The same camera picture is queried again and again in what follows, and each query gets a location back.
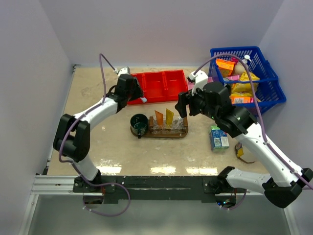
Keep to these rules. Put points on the red bin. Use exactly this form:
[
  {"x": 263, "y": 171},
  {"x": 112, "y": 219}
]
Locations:
[
  {"x": 175, "y": 84},
  {"x": 155, "y": 87},
  {"x": 139, "y": 77}
]

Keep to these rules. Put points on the green blue carton box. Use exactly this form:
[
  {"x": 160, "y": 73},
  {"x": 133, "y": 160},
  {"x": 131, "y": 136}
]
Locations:
[{"x": 218, "y": 139}]

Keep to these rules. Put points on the dark green mug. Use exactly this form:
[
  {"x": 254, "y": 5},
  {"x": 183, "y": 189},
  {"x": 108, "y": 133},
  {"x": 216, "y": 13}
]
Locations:
[{"x": 139, "y": 125}]

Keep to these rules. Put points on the pink drawer box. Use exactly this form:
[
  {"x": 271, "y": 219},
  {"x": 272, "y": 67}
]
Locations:
[{"x": 210, "y": 79}]

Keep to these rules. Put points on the red bin left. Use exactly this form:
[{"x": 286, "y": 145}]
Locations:
[{"x": 139, "y": 77}]

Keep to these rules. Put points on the orange box lower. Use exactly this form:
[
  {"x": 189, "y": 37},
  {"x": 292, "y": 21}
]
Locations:
[{"x": 240, "y": 99}]

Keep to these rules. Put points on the red bin middle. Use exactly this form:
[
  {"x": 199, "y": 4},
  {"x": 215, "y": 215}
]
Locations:
[{"x": 155, "y": 87}]

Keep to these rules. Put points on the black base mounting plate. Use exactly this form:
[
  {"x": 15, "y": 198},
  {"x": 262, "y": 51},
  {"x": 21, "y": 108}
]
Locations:
[{"x": 165, "y": 188}]

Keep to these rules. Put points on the red bin right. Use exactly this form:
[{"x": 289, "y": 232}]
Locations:
[{"x": 175, "y": 84}]

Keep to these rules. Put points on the oval wooden tray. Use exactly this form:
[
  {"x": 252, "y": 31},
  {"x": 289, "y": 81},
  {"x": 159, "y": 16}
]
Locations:
[{"x": 163, "y": 136}]

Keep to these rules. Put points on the blue plastic basket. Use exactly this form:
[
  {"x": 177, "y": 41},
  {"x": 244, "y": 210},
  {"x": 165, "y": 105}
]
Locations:
[{"x": 268, "y": 92}]

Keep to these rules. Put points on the orange toothpaste tube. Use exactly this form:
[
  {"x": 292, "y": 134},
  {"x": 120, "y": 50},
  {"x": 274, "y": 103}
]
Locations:
[{"x": 159, "y": 118}]

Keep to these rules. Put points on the pink small package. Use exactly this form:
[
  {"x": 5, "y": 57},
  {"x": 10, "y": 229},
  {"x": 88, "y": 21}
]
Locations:
[{"x": 235, "y": 60}]

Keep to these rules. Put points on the white toothbrush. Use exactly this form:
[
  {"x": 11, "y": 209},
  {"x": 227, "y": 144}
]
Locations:
[{"x": 179, "y": 123}]

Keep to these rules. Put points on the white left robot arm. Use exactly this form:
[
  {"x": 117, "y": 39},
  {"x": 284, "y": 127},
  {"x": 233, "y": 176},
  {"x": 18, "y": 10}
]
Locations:
[{"x": 72, "y": 139}]

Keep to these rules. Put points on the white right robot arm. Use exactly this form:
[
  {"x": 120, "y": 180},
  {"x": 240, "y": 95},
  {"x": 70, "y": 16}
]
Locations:
[{"x": 283, "y": 182}]

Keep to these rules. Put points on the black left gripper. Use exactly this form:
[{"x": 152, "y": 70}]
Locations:
[{"x": 138, "y": 91}]

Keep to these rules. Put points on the orange snack box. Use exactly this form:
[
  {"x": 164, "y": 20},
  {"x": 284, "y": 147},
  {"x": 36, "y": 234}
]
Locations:
[{"x": 225, "y": 67}]

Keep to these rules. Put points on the yellow toothpaste tube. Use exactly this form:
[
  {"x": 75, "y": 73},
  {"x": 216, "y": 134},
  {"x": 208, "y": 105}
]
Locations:
[{"x": 169, "y": 117}]

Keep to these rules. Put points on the beige pump soap bottle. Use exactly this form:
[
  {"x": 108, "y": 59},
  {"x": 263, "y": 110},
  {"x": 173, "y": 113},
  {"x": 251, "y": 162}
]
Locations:
[{"x": 239, "y": 67}]

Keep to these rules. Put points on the yellow chips bag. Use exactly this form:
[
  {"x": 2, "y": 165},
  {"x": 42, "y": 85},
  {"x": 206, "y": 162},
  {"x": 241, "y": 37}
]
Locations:
[{"x": 243, "y": 88}]

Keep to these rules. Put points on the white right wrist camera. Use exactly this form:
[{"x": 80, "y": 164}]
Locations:
[{"x": 196, "y": 80}]

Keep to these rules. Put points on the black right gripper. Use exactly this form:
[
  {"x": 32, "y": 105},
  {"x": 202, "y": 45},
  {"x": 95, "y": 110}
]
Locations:
[{"x": 183, "y": 99}]

